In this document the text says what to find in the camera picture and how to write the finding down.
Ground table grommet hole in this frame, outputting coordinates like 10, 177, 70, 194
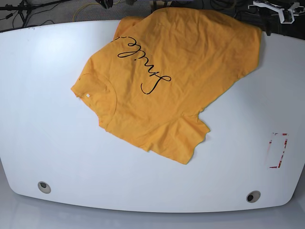
38, 181, 51, 194
246, 190, 261, 203

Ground right table grommet hole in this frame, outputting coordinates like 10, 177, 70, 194
246, 190, 261, 203

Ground left table grommet hole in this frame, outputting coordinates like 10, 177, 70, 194
38, 181, 51, 194

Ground red tape rectangle marking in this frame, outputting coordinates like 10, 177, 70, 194
267, 133, 289, 169

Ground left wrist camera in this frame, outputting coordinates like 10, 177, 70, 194
278, 10, 295, 24

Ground yellow T-shirt with script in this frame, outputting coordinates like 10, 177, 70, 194
71, 8, 262, 164

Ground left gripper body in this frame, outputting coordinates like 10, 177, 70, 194
247, 0, 305, 15

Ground yellow cable on floor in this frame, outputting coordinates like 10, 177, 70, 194
72, 1, 105, 22

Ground black tripod stand legs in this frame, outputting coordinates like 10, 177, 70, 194
0, 0, 69, 29

